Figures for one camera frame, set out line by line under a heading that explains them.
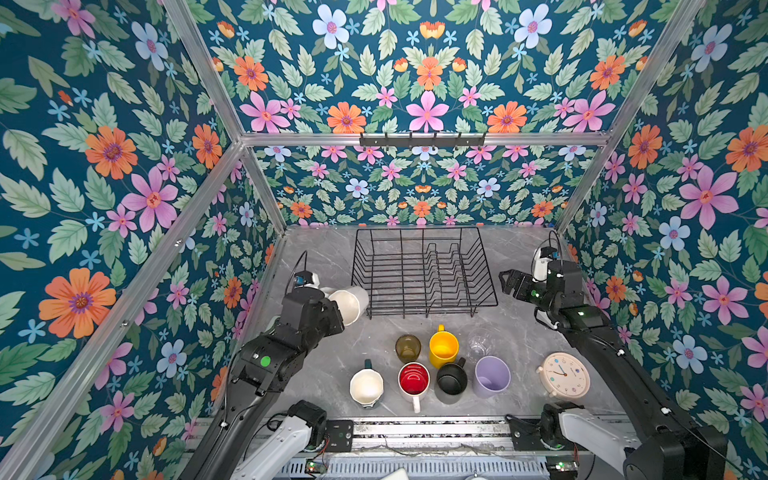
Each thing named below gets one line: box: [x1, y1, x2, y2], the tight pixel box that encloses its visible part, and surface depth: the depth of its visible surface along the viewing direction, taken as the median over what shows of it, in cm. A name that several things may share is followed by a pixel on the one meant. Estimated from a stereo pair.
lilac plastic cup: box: [474, 355, 511, 399], surface depth 76 cm
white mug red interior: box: [398, 362, 431, 414], surface depth 78 cm
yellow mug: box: [429, 324, 459, 369], surface depth 83 cm
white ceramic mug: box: [324, 286, 369, 327], surface depth 73 cm
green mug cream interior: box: [350, 359, 384, 409], surface depth 76 cm
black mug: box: [436, 357, 468, 396], surface depth 83 cm
